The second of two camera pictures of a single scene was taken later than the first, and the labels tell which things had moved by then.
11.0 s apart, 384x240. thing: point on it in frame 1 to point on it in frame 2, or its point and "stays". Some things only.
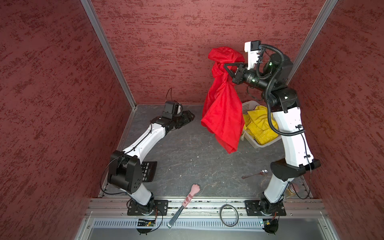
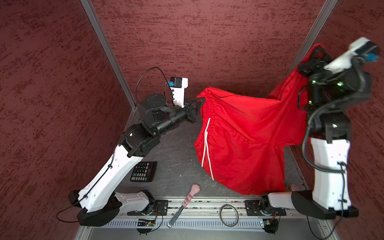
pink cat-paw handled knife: x=194 y=189 stays
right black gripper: x=239 y=75 to x=312 y=63
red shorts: x=223 y=111 to x=241 y=140
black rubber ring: x=221 y=217 stays
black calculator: x=148 y=169 stays
